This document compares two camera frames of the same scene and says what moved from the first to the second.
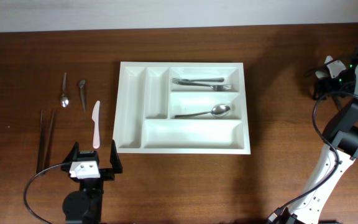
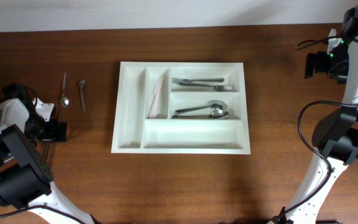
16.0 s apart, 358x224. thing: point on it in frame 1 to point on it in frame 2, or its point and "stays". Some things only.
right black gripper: (319, 93) to (311, 65)
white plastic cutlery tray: (184, 107) stays
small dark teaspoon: (82, 83) stays
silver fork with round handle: (218, 79) stays
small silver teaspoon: (64, 101) stays
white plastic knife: (96, 118) to (156, 91)
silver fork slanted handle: (215, 87) stays
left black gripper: (106, 173) to (59, 131)
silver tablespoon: (218, 111) to (219, 104)
